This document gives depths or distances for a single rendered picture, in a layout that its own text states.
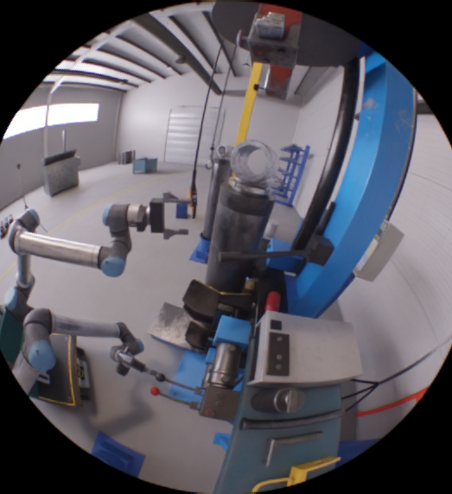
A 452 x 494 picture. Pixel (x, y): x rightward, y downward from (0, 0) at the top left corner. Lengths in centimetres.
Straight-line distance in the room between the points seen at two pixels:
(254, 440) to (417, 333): 181
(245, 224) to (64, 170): 801
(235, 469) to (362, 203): 93
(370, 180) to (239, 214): 48
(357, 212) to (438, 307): 161
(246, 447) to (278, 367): 30
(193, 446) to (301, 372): 135
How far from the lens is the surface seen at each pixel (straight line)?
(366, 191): 62
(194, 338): 115
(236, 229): 55
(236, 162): 57
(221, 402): 58
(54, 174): 805
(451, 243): 209
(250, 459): 62
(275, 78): 84
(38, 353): 68
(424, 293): 209
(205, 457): 174
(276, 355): 47
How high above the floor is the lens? 160
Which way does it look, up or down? 35 degrees down
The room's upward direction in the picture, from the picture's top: 13 degrees clockwise
